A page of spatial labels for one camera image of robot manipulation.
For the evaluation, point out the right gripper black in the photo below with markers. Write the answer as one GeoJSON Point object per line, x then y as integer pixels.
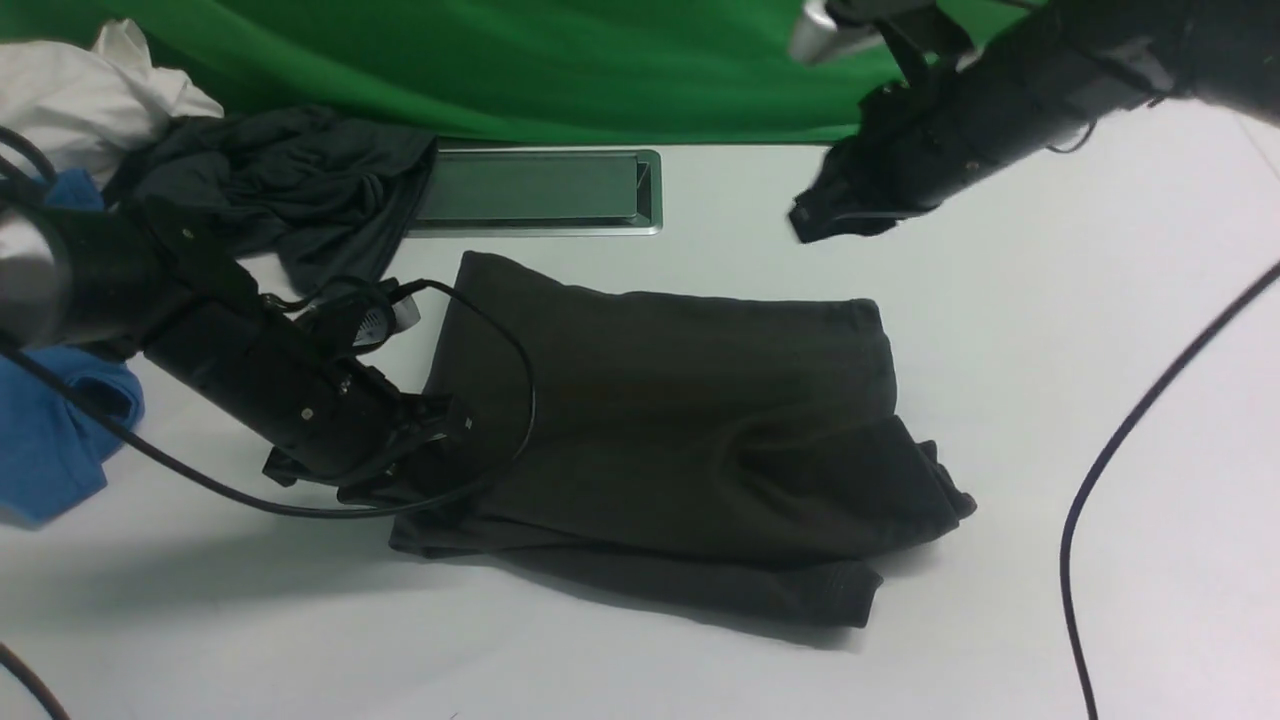
{"type": "Point", "coordinates": [917, 148]}

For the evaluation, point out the green backdrop cloth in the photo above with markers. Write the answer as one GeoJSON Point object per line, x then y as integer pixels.
{"type": "Point", "coordinates": [556, 72]}

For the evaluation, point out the metal table cable hatch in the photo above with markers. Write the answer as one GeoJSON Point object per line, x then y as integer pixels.
{"type": "Point", "coordinates": [493, 193]}

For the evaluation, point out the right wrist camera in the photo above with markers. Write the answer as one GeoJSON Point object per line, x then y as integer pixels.
{"type": "Point", "coordinates": [924, 41]}

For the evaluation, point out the blue t-shirt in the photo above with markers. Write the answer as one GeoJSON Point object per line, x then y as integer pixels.
{"type": "Point", "coordinates": [52, 452]}

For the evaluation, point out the white crumpled garment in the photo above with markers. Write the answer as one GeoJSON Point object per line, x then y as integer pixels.
{"type": "Point", "coordinates": [89, 108]}

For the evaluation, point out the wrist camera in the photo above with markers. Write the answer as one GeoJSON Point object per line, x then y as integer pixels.
{"type": "Point", "coordinates": [924, 41]}
{"type": "Point", "coordinates": [351, 317]}

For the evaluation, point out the dark teal crumpled garment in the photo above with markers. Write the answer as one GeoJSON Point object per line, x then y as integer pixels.
{"type": "Point", "coordinates": [327, 194]}

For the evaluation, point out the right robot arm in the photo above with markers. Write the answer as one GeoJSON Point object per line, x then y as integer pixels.
{"type": "Point", "coordinates": [1071, 63]}

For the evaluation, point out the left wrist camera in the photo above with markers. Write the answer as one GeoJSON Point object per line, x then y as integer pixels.
{"type": "Point", "coordinates": [351, 317]}

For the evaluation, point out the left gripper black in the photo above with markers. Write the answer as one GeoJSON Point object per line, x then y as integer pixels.
{"type": "Point", "coordinates": [344, 426]}

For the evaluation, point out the gray long-sleeved shirt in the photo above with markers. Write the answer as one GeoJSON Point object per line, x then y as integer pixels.
{"type": "Point", "coordinates": [726, 455]}

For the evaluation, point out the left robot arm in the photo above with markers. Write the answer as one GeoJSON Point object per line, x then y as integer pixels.
{"type": "Point", "coordinates": [149, 280]}

